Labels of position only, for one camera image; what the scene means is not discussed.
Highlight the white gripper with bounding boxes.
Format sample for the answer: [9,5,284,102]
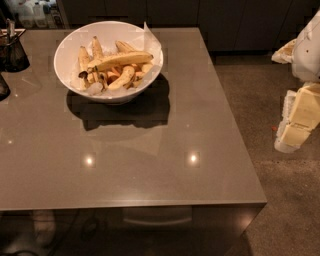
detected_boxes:
[274,83,320,153]

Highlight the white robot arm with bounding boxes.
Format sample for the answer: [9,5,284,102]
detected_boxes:
[271,10,320,153]

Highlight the small front yellow banana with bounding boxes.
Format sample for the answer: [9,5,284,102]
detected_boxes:
[108,65,135,90]

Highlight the right rear yellow banana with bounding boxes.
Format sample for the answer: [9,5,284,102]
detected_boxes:
[115,41,135,53]

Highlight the white ceramic bowl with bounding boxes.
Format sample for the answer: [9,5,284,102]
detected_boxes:
[53,20,165,104]

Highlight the upright yellow banana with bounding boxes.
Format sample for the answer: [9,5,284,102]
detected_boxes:
[92,36,103,59]

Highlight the left yellow banana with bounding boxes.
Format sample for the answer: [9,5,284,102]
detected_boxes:
[78,46,91,71]

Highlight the plastic bottles on shelf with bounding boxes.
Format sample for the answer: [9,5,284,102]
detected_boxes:
[4,0,64,29]

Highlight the black mesh utensil holder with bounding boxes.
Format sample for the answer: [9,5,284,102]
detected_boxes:
[0,19,30,73]

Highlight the dark round object at left edge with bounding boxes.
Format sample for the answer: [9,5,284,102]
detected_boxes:
[0,74,11,101]

